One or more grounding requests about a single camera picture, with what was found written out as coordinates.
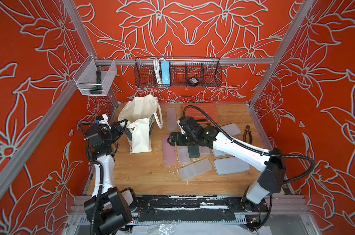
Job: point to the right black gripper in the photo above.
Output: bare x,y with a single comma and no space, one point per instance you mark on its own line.
180,140

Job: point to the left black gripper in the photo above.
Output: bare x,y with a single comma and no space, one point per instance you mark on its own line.
117,129

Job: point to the pink pencil case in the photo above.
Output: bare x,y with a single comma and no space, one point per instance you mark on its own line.
168,152

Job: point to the dark green pencil case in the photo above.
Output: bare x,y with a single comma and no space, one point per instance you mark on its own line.
194,151

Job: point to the white canvas tote bag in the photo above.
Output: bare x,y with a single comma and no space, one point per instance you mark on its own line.
142,113

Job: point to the grey pencil case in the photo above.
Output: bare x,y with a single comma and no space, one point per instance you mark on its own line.
231,129
230,165
218,153

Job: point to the translucent plastic pencil box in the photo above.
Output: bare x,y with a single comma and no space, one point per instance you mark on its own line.
204,150

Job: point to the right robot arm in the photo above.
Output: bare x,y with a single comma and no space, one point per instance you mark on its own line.
270,163

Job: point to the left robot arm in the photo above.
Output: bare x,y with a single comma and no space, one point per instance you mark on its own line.
109,208

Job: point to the orange plastic tool case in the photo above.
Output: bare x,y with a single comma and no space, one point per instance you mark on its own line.
208,108

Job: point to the dark green flashlight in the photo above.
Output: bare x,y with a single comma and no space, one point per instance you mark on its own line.
97,88

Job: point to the light blue box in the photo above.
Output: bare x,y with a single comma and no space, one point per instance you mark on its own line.
165,69

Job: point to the orange black pliers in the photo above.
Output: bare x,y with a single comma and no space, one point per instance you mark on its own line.
247,136

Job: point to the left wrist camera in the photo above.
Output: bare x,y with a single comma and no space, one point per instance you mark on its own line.
102,119

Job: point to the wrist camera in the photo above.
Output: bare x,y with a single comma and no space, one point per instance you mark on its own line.
102,119
189,125

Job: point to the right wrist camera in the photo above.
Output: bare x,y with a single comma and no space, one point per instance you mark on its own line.
189,125

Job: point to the clear acrylic wall box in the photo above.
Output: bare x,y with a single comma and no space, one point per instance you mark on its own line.
85,76

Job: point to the black wire wall basket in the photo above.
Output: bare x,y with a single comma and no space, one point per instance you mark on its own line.
207,70

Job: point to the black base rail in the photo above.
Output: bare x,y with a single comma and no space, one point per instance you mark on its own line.
224,209

